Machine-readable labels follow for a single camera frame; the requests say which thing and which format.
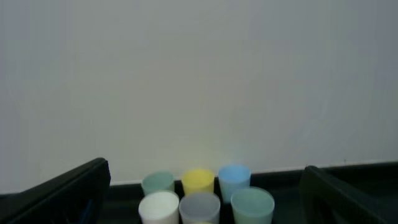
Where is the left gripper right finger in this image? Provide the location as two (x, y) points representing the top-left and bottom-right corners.
(298, 166), (398, 224)

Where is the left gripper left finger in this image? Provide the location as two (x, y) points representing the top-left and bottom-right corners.
(0, 157), (111, 224)

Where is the green cup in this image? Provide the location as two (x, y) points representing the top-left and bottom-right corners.
(141, 170), (176, 196)
(230, 186), (275, 224)

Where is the white cup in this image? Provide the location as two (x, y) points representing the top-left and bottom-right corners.
(138, 190), (180, 224)

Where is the blue cup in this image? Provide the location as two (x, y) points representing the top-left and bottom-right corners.
(218, 164), (252, 203)

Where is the black tray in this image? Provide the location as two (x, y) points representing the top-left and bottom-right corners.
(108, 180), (301, 224)

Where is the grey cup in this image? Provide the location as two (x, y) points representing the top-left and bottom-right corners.
(178, 192), (221, 224)

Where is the yellow cup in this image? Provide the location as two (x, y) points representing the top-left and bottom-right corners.
(181, 168), (215, 196)

